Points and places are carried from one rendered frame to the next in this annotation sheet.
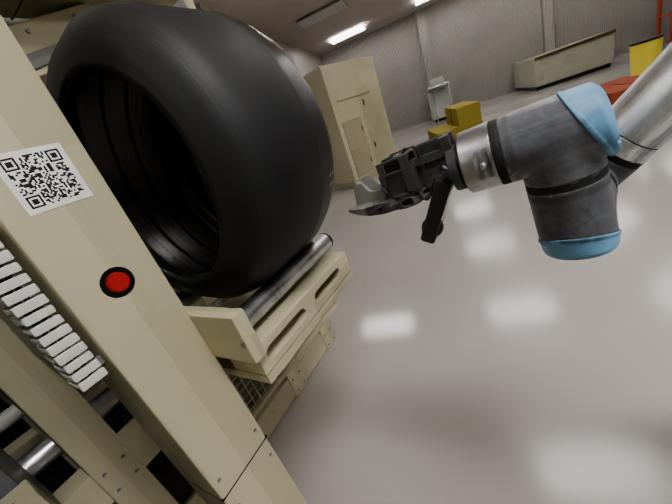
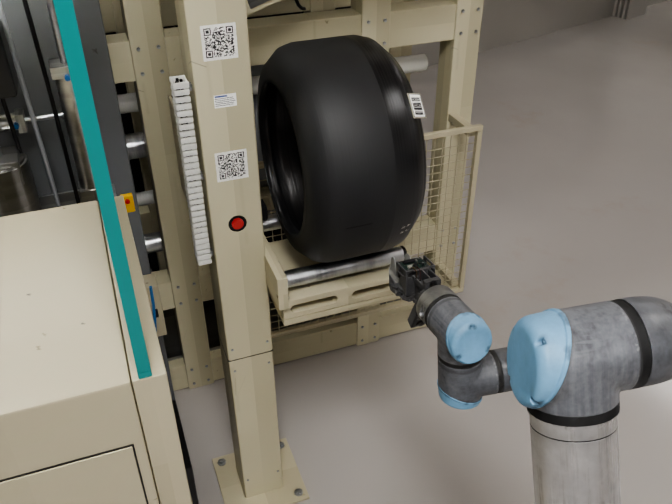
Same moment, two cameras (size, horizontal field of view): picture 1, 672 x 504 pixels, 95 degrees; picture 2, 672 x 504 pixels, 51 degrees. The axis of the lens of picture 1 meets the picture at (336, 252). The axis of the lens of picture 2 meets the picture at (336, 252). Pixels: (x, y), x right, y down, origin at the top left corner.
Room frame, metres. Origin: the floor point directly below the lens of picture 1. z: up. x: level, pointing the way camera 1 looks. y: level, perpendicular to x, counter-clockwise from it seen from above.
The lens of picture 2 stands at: (-0.65, -0.69, 1.98)
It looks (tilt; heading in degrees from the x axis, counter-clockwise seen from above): 34 degrees down; 33
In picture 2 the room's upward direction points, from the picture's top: straight up
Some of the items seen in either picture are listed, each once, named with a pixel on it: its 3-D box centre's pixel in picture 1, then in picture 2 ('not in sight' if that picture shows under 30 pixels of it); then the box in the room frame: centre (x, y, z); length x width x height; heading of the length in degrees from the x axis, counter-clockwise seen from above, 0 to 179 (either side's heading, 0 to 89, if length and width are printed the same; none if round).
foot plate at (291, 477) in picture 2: not in sight; (259, 477); (0.49, 0.37, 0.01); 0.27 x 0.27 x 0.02; 53
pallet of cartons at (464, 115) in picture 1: (452, 128); not in sight; (5.75, -2.78, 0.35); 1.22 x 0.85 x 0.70; 160
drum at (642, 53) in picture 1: (645, 61); not in sight; (5.40, -6.15, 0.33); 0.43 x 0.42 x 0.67; 155
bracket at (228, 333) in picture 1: (184, 328); (263, 252); (0.56, 0.34, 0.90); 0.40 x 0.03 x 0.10; 53
